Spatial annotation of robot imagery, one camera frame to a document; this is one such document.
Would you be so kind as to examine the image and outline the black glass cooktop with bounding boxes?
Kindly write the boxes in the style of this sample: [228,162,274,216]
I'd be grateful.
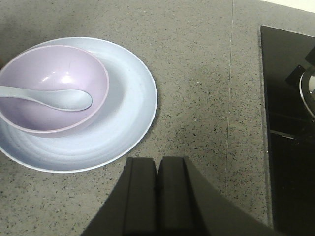
[260,26,315,236]

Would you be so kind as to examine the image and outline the light blue plastic spoon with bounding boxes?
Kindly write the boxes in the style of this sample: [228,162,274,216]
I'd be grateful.
[0,86,93,112]

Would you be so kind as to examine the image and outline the purple plastic bowl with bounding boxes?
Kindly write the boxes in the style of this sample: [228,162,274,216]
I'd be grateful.
[0,45,109,138]

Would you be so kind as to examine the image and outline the light blue plastic plate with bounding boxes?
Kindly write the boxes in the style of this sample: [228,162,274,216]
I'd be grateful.
[0,37,158,174]

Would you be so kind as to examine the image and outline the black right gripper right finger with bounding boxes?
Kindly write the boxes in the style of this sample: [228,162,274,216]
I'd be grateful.
[157,155,286,236]

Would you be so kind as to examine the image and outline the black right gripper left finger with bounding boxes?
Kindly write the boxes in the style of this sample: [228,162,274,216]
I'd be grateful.
[80,157,158,236]

